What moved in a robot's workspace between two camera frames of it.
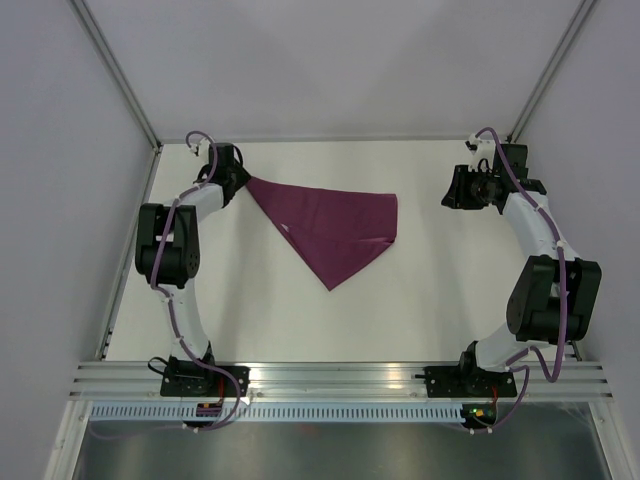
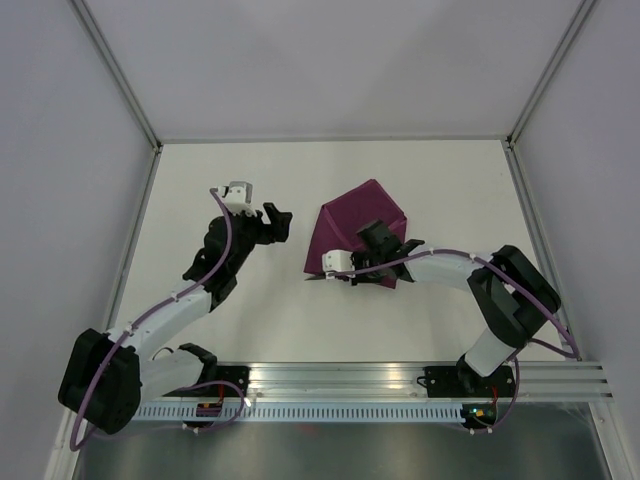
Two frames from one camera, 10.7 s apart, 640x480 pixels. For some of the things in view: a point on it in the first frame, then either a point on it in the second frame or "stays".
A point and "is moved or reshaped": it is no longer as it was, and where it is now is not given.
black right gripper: (464, 201) → (359, 278)
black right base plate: (468, 382) stays
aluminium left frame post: (117, 71) stays
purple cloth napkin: (334, 231) is moved or reshaped
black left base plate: (192, 380) stays
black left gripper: (244, 176) → (277, 231)
